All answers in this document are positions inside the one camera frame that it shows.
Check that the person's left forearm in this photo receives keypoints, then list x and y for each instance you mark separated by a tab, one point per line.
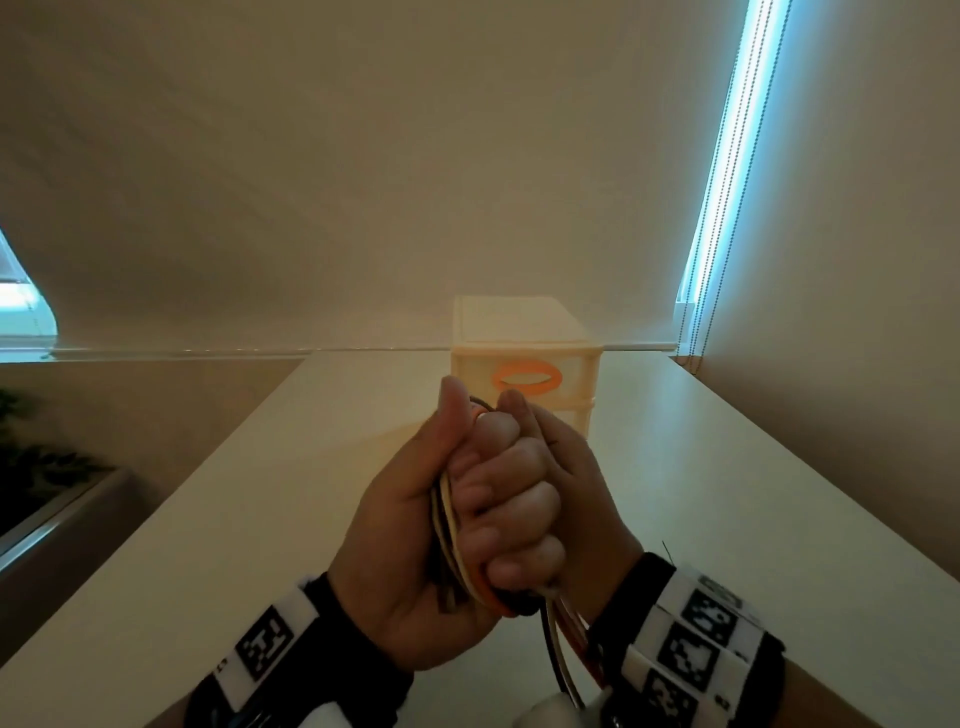
169	716

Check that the person's right hand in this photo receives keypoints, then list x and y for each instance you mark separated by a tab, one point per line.
592	525

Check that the bright narrow window strip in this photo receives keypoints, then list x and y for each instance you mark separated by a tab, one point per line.
727	150

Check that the person's left hand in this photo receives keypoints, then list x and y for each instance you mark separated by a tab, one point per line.
390	562

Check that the bright window corner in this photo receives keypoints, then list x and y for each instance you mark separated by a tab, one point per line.
22	300

